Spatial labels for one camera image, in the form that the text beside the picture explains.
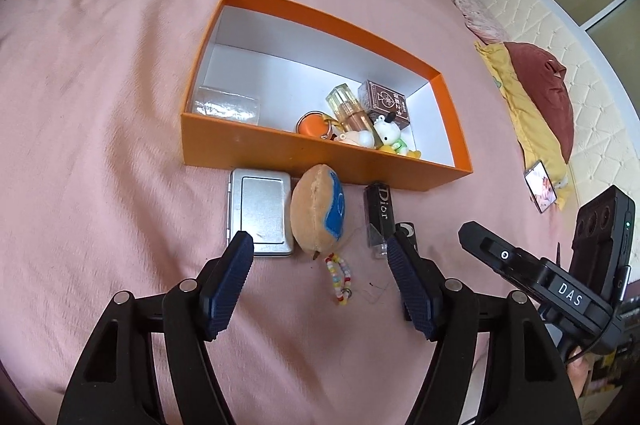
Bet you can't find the clear tape roll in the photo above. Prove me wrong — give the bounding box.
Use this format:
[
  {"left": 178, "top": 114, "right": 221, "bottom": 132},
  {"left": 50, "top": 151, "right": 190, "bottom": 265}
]
[{"left": 194, "top": 86, "right": 262, "bottom": 126}]

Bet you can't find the orange cardboard box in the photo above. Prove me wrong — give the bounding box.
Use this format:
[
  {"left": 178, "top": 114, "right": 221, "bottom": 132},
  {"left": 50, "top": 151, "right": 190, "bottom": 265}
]
[{"left": 180, "top": 0, "right": 473, "bottom": 192}]

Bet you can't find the maroon pillow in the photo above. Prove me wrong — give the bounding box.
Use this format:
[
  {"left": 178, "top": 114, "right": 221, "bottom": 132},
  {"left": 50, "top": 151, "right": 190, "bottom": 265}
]
[{"left": 502, "top": 41, "right": 575, "bottom": 164}]

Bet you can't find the colourful bead bracelet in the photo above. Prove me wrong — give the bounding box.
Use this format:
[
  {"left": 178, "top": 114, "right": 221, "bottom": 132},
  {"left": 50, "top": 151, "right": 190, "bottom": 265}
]
[{"left": 325, "top": 255, "right": 357, "bottom": 306}]

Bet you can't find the black lipstick tube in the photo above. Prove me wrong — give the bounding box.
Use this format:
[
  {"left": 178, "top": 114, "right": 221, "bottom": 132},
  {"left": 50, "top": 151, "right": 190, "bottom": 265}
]
[{"left": 363, "top": 184, "right": 391, "bottom": 259}]

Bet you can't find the yellow pillow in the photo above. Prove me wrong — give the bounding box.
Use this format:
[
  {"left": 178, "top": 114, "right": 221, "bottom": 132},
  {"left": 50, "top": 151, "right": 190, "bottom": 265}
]
[{"left": 474, "top": 42, "right": 576, "bottom": 210}]

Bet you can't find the tan plush toy blue patch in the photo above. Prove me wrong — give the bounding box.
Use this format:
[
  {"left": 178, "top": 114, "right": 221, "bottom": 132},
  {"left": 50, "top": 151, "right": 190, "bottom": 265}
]
[{"left": 290, "top": 163, "right": 347, "bottom": 261}]

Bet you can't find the amber perfume bottle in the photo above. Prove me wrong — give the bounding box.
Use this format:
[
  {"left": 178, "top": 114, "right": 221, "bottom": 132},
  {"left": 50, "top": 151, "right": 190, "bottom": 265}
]
[{"left": 327, "top": 84, "right": 376, "bottom": 134}]

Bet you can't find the smartphone with lit screen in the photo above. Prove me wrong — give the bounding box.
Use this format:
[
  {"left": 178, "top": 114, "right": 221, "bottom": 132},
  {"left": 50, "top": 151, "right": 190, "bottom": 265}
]
[{"left": 524, "top": 160, "right": 558, "bottom": 214}]

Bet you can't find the pink floral pillow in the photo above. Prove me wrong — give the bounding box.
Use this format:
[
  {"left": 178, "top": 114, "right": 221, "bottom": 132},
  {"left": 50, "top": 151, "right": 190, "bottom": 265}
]
[{"left": 445, "top": 0, "right": 511, "bottom": 46}]

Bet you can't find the orange round case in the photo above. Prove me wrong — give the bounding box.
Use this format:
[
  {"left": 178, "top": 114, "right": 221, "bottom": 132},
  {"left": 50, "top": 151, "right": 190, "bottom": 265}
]
[{"left": 296, "top": 111, "right": 337, "bottom": 140}]

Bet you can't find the cream tufted headboard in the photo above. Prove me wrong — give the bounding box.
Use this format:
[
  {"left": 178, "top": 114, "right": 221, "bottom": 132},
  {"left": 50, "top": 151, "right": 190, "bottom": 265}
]
[{"left": 467, "top": 0, "right": 640, "bottom": 286}]

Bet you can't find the white dog figurine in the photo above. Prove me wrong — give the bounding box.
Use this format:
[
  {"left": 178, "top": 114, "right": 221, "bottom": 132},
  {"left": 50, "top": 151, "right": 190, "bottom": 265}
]
[{"left": 374, "top": 115, "right": 408, "bottom": 156}]

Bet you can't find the brown card box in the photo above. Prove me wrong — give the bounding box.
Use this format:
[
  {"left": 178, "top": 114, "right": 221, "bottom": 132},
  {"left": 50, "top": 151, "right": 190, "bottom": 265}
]
[{"left": 358, "top": 79, "right": 412, "bottom": 126}]

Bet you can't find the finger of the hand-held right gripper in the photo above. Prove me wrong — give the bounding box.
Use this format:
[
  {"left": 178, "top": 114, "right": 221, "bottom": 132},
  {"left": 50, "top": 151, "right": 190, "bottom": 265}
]
[{"left": 458, "top": 221, "right": 551, "bottom": 296}]

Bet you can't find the silver metal tin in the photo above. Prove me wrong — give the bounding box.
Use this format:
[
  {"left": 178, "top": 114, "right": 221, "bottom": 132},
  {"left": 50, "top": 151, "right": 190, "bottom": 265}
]
[{"left": 229, "top": 168, "right": 295, "bottom": 258}]

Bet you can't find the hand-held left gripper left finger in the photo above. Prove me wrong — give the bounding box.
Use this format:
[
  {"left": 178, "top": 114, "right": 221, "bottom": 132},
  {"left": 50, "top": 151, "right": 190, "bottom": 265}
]
[{"left": 56, "top": 230, "right": 256, "bottom": 425}]

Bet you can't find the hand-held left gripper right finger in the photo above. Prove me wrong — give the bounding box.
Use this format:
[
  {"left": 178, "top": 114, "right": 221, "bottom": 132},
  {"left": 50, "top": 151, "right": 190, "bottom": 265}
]
[{"left": 386, "top": 232, "right": 573, "bottom": 425}]

